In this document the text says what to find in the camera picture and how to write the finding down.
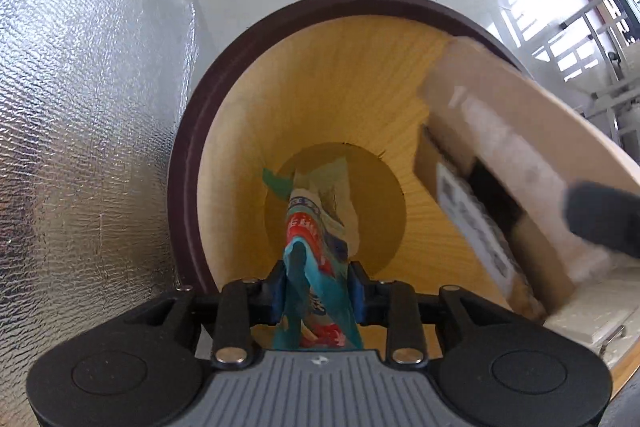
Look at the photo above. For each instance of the white foam board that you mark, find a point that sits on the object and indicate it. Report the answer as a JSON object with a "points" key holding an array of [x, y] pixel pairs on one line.
{"points": [[585, 317]]}

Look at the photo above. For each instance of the wooden trash bin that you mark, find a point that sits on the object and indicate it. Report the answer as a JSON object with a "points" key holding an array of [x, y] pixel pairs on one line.
{"points": [[310, 97]]}

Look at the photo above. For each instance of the teal and red snack wrapper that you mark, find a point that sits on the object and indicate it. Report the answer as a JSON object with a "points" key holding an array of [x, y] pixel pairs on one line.
{"points": [[320, 252]]}

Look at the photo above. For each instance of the brown cardboard box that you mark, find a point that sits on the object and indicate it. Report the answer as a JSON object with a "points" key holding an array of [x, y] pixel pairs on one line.
{"points": [[500, 117]]}

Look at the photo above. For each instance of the silver foil insulation sheet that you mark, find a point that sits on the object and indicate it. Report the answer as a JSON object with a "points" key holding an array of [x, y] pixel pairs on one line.
{"points": [[85, 132]]}

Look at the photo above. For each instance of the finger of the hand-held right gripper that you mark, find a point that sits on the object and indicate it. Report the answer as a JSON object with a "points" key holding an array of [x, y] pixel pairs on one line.
{"points": [[605, 217]]}

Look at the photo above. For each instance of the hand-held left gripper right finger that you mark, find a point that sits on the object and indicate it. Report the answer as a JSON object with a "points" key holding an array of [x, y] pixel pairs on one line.
{"points": [[356, 293]]}

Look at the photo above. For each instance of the white metal rack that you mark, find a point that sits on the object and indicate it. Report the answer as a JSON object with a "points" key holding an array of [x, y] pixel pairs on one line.
{"points": [[615, 72]]}

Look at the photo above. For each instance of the white foam packing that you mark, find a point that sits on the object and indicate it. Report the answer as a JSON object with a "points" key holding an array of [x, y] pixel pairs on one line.
{"points": [[520, 157]]}

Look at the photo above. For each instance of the dark round table top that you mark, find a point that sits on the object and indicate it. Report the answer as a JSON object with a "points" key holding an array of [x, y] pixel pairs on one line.
{"points": [[625, 7]]}

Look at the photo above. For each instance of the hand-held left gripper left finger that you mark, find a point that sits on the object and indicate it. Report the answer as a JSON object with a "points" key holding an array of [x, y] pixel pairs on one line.
{"points": [[276, 303]]}

